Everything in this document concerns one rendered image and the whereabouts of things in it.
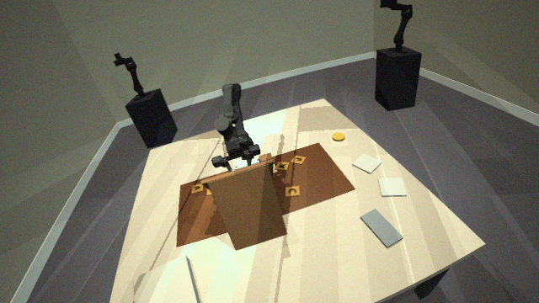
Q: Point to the yellow flat round disc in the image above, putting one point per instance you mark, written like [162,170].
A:
[338,136]

